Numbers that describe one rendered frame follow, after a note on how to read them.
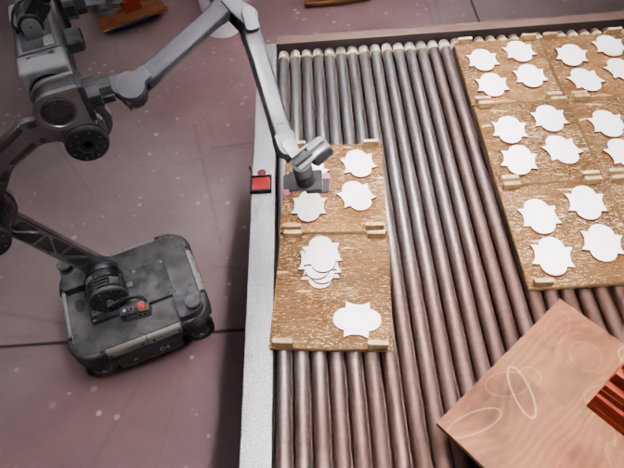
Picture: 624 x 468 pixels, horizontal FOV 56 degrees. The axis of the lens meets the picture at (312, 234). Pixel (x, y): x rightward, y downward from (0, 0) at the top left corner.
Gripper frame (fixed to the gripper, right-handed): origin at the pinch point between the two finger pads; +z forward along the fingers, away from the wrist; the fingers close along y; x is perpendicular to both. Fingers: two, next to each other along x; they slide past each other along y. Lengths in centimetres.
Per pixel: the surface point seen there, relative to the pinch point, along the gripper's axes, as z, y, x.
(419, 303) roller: 5.7, -31.9, 35.6
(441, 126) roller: 27, -48, -38
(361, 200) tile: 13.3, -16.5, -3.0
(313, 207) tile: 11.9, -0.3, -0.7
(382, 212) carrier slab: 13.0, -23.0, 2.0
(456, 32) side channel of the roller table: 41, -61, -94
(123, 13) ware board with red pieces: 158, 152, -238
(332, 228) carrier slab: 10.6, -6.7, 8.0
